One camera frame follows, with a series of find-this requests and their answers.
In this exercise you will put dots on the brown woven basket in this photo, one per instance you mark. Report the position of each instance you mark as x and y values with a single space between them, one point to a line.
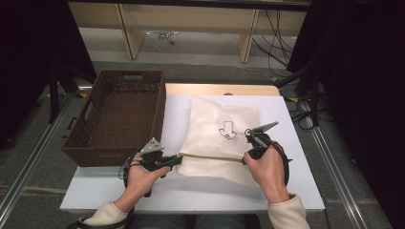
124 120

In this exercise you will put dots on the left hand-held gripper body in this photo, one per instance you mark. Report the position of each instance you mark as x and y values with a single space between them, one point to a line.
153 160

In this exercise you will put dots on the black tripod stand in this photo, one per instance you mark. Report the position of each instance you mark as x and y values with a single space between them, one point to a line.
313 95

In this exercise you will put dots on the light wooden shelf unit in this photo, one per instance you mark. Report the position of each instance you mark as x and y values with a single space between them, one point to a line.
191 19

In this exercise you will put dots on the person's grey pants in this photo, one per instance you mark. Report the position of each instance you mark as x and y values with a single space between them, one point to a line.
162 222

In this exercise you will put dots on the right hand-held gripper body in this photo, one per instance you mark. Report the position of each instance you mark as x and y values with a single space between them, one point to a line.
259 143

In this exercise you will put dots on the metal floor rail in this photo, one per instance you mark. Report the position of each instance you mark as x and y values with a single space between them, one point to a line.
347 197
31 159

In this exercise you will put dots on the black curtain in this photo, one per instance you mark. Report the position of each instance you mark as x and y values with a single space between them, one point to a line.
366 79
28 47

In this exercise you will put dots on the black metal stand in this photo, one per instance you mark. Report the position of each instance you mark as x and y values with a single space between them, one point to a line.
54 95

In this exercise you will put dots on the person's left hand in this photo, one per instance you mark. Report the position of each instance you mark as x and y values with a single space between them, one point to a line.
140 183

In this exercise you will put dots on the person's right hand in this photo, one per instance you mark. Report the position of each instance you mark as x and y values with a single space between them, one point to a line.
270 173

